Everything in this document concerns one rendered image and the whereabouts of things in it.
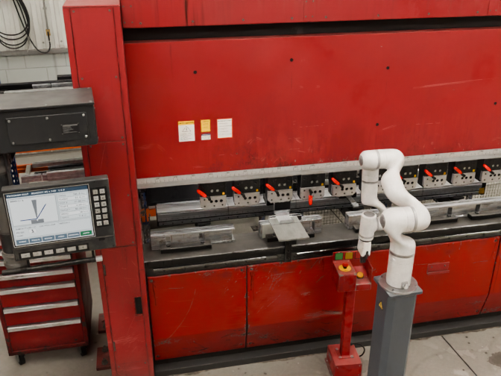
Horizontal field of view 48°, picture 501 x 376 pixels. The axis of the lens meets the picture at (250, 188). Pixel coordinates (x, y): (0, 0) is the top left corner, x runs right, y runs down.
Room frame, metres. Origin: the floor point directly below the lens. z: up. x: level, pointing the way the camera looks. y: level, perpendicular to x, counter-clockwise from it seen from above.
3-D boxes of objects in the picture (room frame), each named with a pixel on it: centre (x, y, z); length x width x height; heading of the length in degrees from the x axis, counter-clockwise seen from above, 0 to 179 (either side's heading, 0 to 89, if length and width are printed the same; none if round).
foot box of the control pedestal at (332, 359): (2.83, -0.61, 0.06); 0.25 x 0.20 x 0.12; 7
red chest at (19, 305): (3.11, 1.35, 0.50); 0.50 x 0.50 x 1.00; 12
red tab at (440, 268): (3.14, -1.23, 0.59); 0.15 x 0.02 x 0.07; 102
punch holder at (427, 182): (3.28, -1.15, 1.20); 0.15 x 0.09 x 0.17; 102
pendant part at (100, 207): (2.31, 0.87, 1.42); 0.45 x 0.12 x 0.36; 107
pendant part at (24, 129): (2.37, 0.94, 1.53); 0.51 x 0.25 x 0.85; 107
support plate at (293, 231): (2.94, -0.22, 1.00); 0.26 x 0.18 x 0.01; 12
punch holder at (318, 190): (3.12, -0.36, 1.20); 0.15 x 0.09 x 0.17; 102
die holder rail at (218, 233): (2.97, 0.35, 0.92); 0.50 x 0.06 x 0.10; 102
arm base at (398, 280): (2.37, -0.74, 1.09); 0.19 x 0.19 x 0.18
